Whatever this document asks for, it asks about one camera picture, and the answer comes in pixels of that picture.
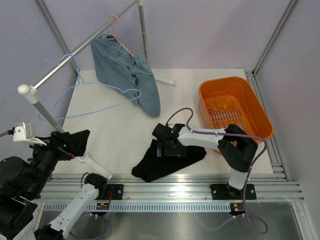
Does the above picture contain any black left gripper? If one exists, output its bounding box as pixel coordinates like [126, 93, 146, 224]
[25, 128, 90, 196]

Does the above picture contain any black skirt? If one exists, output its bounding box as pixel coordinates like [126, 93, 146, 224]
[131, 141, 207, 183]

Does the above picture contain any blue wire hanger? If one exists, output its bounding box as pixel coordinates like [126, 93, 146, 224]
[48, 53, 141, 120]

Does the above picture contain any pink wire hanger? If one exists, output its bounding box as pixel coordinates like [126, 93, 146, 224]
[109, 14, 144, 55]

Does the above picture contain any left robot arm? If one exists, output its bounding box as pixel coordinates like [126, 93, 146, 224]
[0, 129, 108, 240]

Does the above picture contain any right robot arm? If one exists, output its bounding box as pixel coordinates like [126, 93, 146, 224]
[152, 123, 258, 200]

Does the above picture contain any white garment rack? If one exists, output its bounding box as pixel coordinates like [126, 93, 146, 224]
[17, 0, 178, 180]

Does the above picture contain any orange plastic basket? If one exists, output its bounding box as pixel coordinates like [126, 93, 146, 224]
[198, 76, 274, 140]

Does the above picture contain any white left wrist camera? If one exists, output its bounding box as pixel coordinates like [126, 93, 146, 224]
[13, 121, 47, 146]

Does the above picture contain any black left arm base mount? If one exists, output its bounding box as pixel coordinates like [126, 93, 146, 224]
[96, 184, 124, 201]

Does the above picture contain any white slotted cable duct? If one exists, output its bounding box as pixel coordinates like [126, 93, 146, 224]
[43, 201, 232, 213]

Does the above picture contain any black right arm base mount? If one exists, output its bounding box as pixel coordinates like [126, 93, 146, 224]
[209, 183, 257, 200]

